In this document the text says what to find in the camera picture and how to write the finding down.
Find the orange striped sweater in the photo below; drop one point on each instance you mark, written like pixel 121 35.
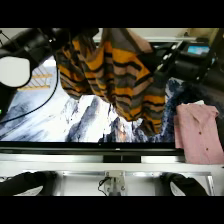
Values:
pixel 116 73

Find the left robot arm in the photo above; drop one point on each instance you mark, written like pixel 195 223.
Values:
pixel 23 50

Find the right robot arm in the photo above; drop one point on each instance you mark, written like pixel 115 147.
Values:
pixel 193 68

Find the wooden rack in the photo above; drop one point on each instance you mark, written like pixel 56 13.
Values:
pixel 40 81

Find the pink shirt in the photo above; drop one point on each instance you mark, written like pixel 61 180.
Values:
pixel 200 133

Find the silver frame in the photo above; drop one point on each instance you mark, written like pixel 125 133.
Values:
pixel 133 166

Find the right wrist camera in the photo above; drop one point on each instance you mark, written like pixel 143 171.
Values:
pixel 198 49

